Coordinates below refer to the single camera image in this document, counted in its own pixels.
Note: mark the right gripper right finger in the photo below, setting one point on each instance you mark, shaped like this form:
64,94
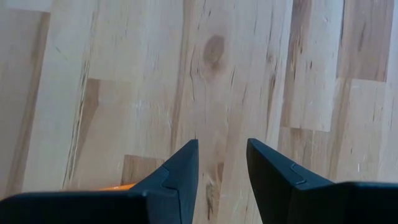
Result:
311,205

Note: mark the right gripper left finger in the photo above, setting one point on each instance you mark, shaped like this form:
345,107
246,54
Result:
124,208

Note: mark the orange pencil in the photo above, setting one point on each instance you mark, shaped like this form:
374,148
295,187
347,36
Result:
119,187

